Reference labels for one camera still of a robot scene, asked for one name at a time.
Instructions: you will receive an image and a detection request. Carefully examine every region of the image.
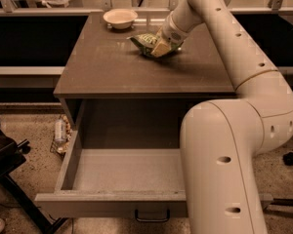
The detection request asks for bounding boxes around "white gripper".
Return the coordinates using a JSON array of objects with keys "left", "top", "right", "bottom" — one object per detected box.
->
[{"left": 151, "top": 13, "right": 188, "bottom": 58}]

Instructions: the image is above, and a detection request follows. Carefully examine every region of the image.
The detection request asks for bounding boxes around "green jalapeno chip bag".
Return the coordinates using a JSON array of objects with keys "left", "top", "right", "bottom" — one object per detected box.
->
[{"left": 129, "top": 33, "right": 181, "bottom": 58}]

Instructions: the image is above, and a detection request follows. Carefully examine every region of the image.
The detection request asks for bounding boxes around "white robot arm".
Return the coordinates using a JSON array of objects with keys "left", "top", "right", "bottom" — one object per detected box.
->
[{"left": 151, "top": 0, "right": 293, "bottom": 234}]

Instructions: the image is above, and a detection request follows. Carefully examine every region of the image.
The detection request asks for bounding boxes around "grey cabinet with glossy top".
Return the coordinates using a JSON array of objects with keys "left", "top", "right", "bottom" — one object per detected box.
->
[{"left": 54, "top": 12, "right": 234, "bottom": 125}]

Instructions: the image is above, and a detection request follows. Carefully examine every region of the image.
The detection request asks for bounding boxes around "open grey top drawer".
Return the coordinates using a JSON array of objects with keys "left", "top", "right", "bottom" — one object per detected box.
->
[{"left": 34, "top": 98, "right": 273, "bottom": 219}]

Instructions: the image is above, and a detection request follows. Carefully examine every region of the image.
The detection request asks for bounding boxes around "white bowl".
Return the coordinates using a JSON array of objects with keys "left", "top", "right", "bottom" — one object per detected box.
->
[{"left": 104, "top": 9, "right": 138, "bottom": 29}]

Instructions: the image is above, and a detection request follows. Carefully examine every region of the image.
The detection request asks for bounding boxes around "clear plastic bottle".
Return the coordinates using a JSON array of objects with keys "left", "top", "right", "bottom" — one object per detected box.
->
[{"left": 55, "top": 119, "right": 66, "bottom": 144}]

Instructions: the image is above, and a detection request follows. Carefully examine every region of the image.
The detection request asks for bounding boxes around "black caster wheel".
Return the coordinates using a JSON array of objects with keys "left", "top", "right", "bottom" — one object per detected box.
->
[{"left": 282, "top": 152, "right": 293, "bottom": 166}]

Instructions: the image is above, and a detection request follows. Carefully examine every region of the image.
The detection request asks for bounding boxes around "black office chair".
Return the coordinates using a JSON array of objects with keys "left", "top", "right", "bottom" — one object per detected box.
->
[{"left": 0, "top": 129, "right": 66, "bottom": 234}]

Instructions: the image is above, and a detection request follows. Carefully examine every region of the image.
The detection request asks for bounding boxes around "black metal drawer handle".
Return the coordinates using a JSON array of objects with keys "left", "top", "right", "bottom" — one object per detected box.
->
[{"left": 134, "top": 210, "right": 171, "bottom": 223}]

